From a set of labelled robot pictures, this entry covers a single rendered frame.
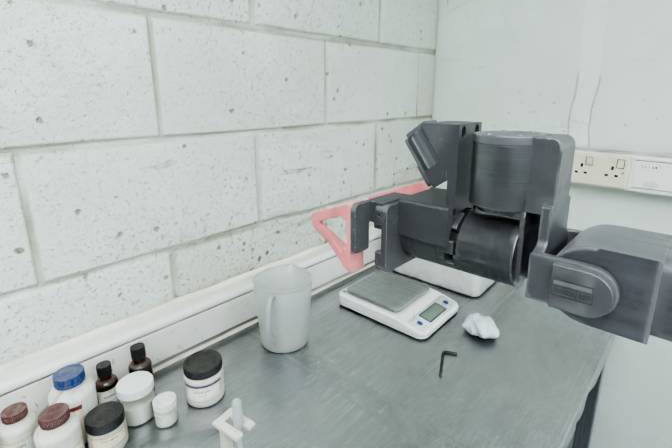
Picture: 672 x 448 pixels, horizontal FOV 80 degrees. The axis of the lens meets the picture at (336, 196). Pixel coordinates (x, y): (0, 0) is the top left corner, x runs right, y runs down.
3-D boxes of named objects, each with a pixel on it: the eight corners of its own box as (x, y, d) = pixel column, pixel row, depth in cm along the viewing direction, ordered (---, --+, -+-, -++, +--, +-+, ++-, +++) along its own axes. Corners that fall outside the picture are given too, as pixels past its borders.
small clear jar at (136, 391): (160, 399, 72) (156, 367, 71) (154, 424, 67) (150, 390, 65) (124, 405, 71) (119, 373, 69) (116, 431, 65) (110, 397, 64)
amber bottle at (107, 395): (96, 407, 70) (88, 363, 68) (118, 397, 73) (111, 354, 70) (102, 419, 68) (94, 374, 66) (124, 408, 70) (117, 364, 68)
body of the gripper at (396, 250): (370, 203, 37) (443, 218, 32) (428, 185, 44) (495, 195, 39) (369, 268, 39) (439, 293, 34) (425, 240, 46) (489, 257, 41)
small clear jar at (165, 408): (179, 409, 70) (176, 388, 69) (179, 425, 66) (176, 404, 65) (155, 415, 69) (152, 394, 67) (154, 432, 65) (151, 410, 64)
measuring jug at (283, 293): (301, 374, 79) (299, 305, 75) (239, 367, 81) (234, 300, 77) (319, 322, 96) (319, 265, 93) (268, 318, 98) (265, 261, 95)
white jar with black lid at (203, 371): (189, 384, 76) (185, 351, 74) (226, 379, 77) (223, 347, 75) (183, 411, 69) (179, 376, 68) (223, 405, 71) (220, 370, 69)
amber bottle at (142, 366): (158, 392, 74) (152, 346, 71) (135, 403, 71) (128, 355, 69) (151, 381, 77) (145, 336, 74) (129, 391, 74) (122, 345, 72)
